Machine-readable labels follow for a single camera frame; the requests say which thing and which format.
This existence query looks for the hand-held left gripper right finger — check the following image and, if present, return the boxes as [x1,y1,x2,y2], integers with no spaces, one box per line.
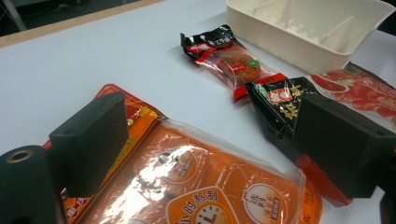
[292,92,396,200]

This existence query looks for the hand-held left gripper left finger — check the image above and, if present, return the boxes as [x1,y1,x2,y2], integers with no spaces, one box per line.
[49,91,130,199]

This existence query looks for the red meat print packet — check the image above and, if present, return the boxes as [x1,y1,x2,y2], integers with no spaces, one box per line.
[310,61,396,132]

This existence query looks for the black and red seasoning packet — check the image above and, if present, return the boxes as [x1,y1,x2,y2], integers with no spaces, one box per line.
[245,76,354,208]

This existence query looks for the cream plastic bin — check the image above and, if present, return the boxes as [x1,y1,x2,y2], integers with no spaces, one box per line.
[225,0,396,75]

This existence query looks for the large orange sauce packet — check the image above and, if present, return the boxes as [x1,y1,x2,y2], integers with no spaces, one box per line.
[43,83,324,224]

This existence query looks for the small snack packet black red ends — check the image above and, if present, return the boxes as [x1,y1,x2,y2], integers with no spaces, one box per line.
[179,23,289,102]

